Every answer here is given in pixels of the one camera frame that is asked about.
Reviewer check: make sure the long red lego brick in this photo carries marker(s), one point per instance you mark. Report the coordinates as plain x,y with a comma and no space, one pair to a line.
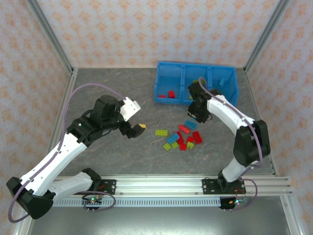
184,129

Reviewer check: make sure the small red lego brick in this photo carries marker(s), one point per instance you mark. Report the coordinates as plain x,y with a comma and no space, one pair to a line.
190,139
180,139
183,147

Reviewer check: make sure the small green lego brick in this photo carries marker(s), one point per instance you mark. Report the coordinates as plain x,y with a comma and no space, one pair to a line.
190,145
167,146
175,145

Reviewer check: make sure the square red lego brick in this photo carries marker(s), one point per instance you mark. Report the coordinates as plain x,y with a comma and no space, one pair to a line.
171,94

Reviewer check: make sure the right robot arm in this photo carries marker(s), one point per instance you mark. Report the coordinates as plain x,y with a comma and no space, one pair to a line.
249,144

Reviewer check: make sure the blue three-compartment plastic bin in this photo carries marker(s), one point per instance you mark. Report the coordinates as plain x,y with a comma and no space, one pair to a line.
171,78

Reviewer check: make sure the grey metal lower panel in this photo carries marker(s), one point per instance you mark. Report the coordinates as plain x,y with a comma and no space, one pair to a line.
159,220

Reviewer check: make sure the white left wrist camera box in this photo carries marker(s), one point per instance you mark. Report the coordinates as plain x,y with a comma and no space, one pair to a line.
130,109

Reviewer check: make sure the aluminium table side rail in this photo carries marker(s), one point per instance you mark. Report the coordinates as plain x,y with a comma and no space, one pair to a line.
254,102
71,80

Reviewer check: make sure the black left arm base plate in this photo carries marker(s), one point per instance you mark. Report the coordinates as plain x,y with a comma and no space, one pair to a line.
110,186

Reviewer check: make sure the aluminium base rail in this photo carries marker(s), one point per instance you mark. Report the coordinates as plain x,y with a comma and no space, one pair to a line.
159,186

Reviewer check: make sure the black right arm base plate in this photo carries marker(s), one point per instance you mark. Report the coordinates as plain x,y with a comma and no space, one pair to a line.
210,186

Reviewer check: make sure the aluminium frame post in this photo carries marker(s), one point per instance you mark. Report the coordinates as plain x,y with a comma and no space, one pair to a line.
50,33
267,33

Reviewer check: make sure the aluminium lower frame leg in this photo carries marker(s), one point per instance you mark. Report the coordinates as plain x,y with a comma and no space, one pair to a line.
291,215
22,227

